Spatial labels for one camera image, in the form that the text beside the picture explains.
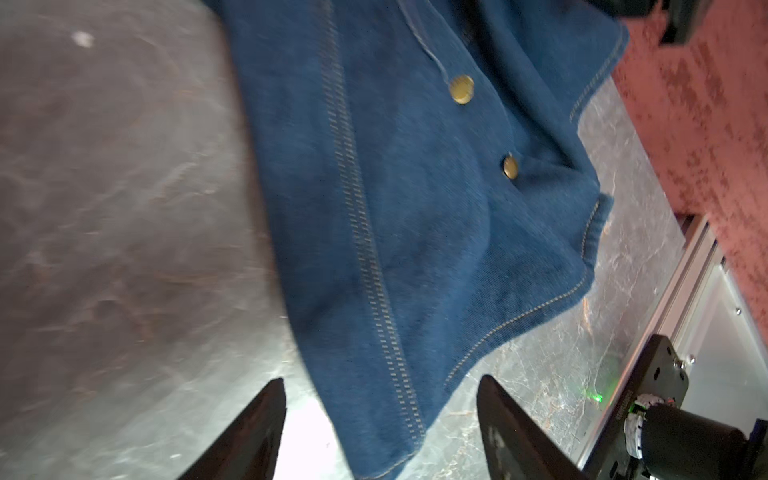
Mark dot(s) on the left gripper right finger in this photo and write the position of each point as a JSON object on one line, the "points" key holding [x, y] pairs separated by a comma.
{"points": [[515, 447]]}

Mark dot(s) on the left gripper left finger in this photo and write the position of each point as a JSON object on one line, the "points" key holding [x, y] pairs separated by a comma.
{"points": [[248, 448]]}

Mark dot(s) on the blue denim skirt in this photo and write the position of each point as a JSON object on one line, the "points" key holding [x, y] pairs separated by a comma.
{"points": [[427, 192]]}

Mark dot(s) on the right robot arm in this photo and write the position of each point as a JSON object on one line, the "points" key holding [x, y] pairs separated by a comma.
{"points": [[649, 435]]}

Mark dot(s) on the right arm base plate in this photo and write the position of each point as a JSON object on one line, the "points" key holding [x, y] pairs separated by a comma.
{"points": [[658, 376]]}

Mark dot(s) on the aluminium front rail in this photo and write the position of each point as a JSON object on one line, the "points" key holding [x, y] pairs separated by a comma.
{"points": [[704, 314]]}

